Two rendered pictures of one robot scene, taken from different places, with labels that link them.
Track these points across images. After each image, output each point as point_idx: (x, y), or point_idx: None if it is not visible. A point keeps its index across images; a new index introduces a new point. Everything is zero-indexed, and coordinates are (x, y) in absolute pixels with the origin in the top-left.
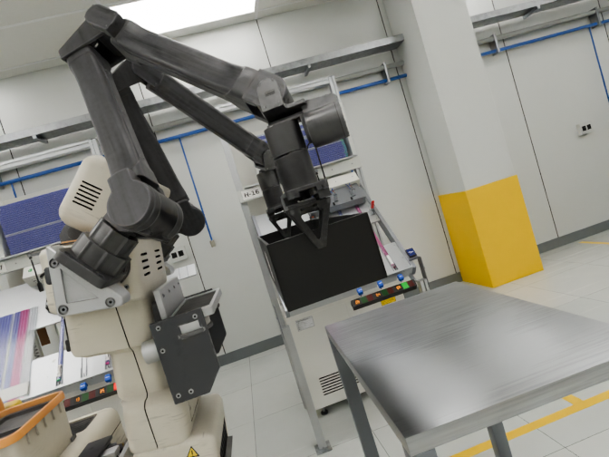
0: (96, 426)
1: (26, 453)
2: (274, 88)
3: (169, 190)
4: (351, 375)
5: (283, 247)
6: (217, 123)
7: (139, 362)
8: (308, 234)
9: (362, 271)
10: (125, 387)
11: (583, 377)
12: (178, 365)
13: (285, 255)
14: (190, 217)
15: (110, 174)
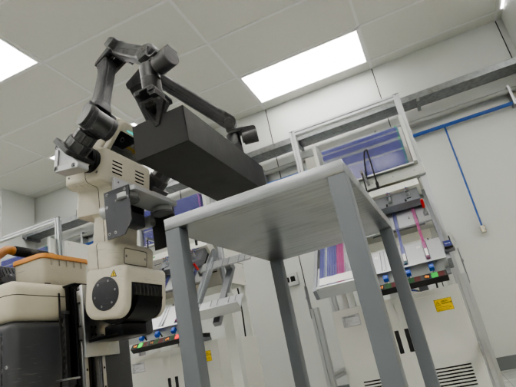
0: None
1: (47, 267)
2: (145, 48)
3: None
4: (284, 294)
5: (139, 127)
6: (193, 101)
7: (104, 223)
8: (150, 118)
9: (175, 137)
10: (96, 237)
11: (276, 185)
12: (112, 216)
13: (139, 131)
14: None
15: None
